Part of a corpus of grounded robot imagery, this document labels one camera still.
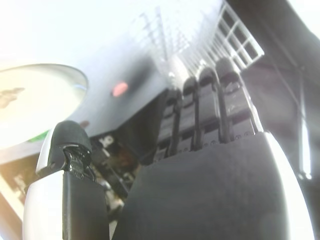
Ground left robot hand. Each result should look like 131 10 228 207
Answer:
22 58 298 240

